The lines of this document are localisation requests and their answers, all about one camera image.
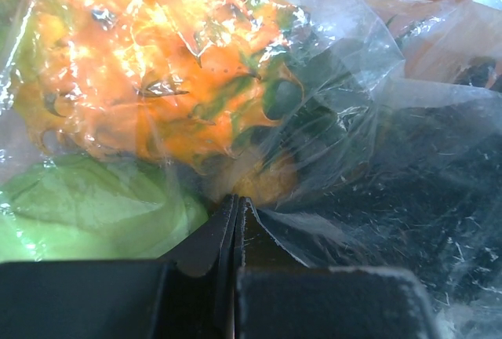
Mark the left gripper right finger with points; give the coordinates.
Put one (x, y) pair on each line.
(277, 297)

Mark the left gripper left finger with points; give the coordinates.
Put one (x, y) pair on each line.
(185, 293)

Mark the clear zip top bag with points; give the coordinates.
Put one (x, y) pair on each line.
(443, 226)

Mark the fake orange pineapple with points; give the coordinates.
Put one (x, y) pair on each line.
(199, 82)

